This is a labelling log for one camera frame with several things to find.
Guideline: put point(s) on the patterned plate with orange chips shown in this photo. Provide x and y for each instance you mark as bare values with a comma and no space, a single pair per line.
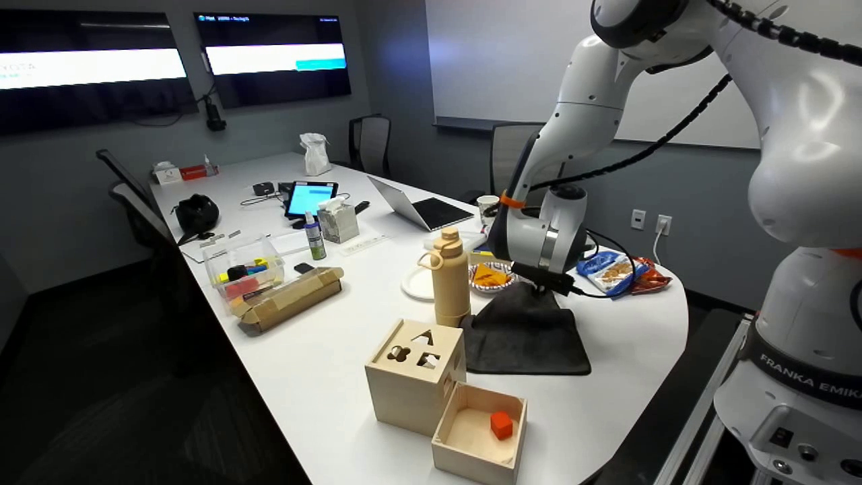
492,276

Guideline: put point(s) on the wooden shape sorter box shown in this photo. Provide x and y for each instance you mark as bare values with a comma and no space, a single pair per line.
407,385

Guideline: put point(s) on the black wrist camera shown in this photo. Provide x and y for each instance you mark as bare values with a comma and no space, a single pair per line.
542,276

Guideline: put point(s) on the blue cookie bag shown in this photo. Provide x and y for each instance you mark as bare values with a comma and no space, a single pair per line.
606,269

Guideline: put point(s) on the black bag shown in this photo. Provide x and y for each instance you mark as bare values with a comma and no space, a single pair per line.
198,216

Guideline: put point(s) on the black open laptop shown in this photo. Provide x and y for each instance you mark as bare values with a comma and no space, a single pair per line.
439,214

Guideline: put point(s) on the white wall whiteboard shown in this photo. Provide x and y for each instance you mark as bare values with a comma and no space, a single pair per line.
501,62

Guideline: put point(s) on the white carton box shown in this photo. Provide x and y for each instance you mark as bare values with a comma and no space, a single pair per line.
338,222

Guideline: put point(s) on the white paper sheet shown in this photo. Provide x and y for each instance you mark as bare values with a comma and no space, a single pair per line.
212,247

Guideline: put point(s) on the red snack bag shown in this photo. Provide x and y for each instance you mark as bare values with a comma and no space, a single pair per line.
651,276

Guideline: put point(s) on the beige water bottle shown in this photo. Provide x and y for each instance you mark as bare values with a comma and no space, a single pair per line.
451,287

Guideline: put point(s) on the white paper cup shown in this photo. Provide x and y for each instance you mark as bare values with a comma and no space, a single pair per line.
488,203

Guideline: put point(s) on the long tan wooden block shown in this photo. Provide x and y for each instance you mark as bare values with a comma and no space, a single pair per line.
292,299

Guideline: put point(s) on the black pouch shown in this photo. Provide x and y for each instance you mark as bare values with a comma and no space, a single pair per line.
263,190

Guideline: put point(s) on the flat red box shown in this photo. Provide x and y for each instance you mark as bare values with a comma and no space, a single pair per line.
194,170

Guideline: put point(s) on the open wooden tray box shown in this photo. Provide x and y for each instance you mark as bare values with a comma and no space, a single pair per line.
462,453

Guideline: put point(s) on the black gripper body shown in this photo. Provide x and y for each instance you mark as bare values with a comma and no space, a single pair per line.
537,298

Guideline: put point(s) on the white paper plate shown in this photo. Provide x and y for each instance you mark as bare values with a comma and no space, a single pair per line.
416,287

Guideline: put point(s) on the black cloth towel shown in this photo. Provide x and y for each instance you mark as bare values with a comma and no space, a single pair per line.
529,346

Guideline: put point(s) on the tablet with blue screen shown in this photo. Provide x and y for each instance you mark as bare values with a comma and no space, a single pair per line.
310,197

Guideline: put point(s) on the clear plastic container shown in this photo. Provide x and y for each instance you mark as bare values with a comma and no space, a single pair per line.
243,269

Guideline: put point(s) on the small red wooden block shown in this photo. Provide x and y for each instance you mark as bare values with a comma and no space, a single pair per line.
501,427

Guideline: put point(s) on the white wall outlet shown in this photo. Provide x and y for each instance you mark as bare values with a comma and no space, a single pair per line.
664,225
640,218

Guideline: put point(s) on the small black device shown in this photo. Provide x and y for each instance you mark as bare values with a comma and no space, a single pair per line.
304,268

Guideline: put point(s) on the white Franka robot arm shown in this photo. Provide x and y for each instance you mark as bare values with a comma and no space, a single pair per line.
808,136

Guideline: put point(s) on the white plastic bag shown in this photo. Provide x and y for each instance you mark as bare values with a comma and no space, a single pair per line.
314,154

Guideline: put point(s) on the wall-mounted monitor screen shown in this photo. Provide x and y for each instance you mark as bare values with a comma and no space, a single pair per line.
90,70
273,58

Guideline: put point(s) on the small white box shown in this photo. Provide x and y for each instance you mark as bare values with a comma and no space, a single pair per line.
168,172

